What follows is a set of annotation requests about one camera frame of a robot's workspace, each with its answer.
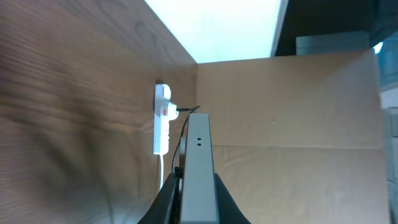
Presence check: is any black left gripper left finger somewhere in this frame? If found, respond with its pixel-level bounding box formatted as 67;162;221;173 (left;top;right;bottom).
138;172;180;224

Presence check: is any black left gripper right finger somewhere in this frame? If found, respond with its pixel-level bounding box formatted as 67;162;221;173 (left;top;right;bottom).
215;174;250;224

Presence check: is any black USB charging cable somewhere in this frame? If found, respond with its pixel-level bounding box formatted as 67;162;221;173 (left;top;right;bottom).
170;105;201;172

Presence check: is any white USB charger adapter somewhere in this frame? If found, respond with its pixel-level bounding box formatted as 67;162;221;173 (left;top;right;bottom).
160;101;179;121

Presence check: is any brown cardboard panel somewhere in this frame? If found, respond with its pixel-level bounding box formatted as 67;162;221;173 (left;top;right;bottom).
197;50;390;223

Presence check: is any white power strip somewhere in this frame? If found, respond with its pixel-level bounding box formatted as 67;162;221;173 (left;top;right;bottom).
153;84;171;155

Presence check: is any grey box behind cardboard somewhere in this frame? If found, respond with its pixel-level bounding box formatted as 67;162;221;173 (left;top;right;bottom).
296;31;369;55

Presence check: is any white power strip cord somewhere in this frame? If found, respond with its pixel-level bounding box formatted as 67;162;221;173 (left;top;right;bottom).
159;154;165;191

